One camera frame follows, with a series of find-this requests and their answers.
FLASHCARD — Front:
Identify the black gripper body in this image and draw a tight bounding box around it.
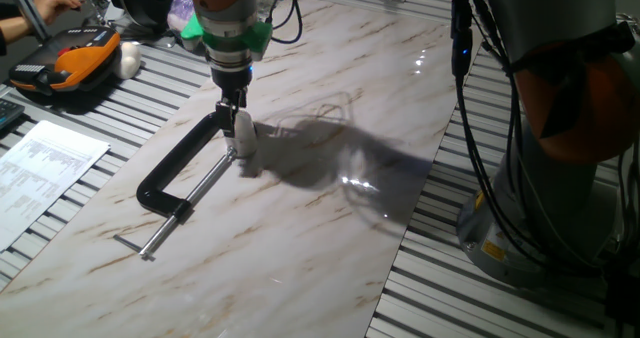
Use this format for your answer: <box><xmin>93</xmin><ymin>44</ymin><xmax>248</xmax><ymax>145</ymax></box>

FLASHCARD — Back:
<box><xmin>209</xmin><ymin>63</ymin><xmax>254</xmax><ymax>110</ymax></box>

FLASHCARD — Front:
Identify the person hand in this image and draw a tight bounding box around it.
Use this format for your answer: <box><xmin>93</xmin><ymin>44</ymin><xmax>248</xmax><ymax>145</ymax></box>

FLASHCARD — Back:
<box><xmin>32</xmin><ymin>0</ymin><xmax>84</xmax><ymax>25</ymax></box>

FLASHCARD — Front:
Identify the black metal C-clamp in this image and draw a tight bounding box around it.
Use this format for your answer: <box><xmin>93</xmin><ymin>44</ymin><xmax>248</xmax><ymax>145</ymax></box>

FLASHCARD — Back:
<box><xmin>112</xmin><ymin>109</ymin><xmax>259</xmax><ymax>262</ymax></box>

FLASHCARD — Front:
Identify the purple plastic bag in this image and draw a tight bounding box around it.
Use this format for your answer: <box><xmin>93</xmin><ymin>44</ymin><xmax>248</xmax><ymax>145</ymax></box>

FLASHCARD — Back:
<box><xmin>167</xmin><ymin>0</ymin><xmax>196</xmax><ymax>33</ymax></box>

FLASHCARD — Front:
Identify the marble pattern board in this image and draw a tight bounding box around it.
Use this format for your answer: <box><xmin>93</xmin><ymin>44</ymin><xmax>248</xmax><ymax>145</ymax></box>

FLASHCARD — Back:
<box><xmin>0</xmin><ymin>0</ymin><xmax>466</xmax><ymax>338</ymax></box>

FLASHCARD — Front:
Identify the black round reel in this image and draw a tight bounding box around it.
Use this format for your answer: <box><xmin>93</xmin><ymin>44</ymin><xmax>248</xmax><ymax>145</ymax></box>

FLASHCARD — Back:
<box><xmin>106</xmin><ymin>0</ymin><xmax>176</xmax><ymax>29</ymax></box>

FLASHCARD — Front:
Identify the orange black teach pendant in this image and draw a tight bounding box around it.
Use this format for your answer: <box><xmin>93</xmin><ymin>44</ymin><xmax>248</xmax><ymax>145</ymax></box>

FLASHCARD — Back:
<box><xmin>8</xmin><ymin>26</ymin><xmax>122</xmax><ymax>97</ymax></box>

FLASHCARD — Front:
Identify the white printed paper sheet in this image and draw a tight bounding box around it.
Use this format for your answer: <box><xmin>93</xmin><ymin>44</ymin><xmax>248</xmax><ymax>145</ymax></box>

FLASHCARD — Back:
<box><xmin>0</xmin><ymin>119</ymin><xmax>111</xmax><ymax>253</ymax></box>

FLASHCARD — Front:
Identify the dark blue cable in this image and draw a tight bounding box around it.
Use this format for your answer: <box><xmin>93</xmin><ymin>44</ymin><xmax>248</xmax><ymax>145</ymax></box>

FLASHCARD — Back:
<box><xmin>264</xmin><ymin>0</ymin><xmax>329</xmax><ymax>45</ymax></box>

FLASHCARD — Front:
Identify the grey aluminium frame leg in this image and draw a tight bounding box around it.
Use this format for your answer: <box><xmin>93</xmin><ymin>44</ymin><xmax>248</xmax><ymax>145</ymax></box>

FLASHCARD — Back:
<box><xmin>4</xmin><ymin>0</ymin><xmax>51</xmax><ymax>44</ymax></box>

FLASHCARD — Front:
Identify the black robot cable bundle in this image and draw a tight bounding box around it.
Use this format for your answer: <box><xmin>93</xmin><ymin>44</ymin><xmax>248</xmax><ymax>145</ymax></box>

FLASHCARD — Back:
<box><xmin>449</xmin><ymin>0</ymin><xmax>606</xmax><ymax>279</ymax></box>

